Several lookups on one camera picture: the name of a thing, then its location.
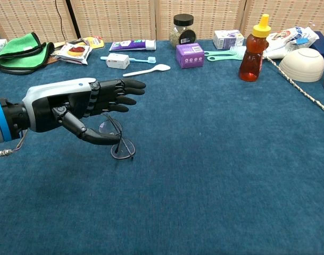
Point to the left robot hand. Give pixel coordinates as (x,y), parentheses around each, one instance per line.
(60,98)

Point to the thin-framed eyeglasses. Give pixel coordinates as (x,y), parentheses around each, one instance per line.
(123,151)

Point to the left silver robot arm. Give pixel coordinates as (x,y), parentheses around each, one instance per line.
(4,119)

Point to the red tart snack pack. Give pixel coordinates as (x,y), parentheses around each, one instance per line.
(75,51)

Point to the green cloth black trim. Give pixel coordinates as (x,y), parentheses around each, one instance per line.
(20,51)

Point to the razor on yellow card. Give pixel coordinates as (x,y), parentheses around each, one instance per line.
(94,42)

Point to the small white box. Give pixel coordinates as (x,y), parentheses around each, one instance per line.
(117,61)

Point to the purple white toothpaste tube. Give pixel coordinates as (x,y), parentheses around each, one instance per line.
(132,45)

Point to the light blue toothbrush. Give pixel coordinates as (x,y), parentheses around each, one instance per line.
(143,60)

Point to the white plastic spoon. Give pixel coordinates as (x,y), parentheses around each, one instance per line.
(148,70)

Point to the bamboo folding screen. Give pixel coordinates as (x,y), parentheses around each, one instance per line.
(124,18)

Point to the purple cardboard box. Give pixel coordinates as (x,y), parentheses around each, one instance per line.
(189,55)

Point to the glass jar black lid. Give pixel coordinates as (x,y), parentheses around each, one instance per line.
(181,33)

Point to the blue table cover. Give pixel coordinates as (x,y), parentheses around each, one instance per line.
(191,159)

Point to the white purple carton box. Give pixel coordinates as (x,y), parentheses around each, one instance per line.
(228,39)

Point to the honey bottle yellow cap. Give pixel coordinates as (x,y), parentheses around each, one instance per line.
(252,58)

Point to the white printed snack bag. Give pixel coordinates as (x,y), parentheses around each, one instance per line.
(284,43)

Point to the beige bowl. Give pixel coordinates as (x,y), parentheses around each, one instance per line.
(302,66)

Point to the blue bag clip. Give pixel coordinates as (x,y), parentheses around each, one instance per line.
(302,40)

